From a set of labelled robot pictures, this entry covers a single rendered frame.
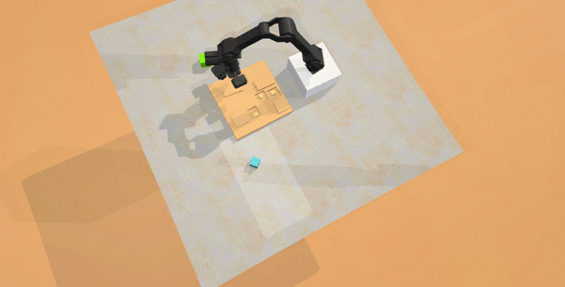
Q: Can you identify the green block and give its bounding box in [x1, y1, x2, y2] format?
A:
[199, 53, 211, 68]

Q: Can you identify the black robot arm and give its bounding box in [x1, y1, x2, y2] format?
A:
[204, 17, 324, 80]

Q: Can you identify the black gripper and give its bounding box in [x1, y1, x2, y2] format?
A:
[223, 61, 247, 89]

